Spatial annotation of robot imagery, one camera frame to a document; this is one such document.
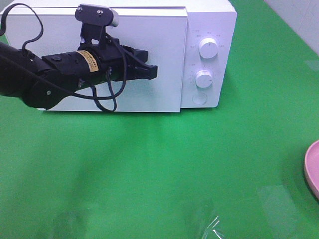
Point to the upper white power knob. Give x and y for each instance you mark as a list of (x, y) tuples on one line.
[(208, 48)]

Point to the pink round plate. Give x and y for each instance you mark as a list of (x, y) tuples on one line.
[(311, 168)]

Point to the white microwave door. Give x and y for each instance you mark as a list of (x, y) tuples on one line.
[(91, 58)]

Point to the white microwave oven body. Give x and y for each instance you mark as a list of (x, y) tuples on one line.
[(209, 25)]

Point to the round white door button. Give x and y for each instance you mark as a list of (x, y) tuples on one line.
[(199, 98)]

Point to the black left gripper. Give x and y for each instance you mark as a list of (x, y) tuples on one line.
[(101, 54)]

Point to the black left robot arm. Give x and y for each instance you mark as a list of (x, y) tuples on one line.
[(43, 82)]

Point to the white timer knob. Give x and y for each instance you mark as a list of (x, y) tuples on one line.
[(203, 79)]

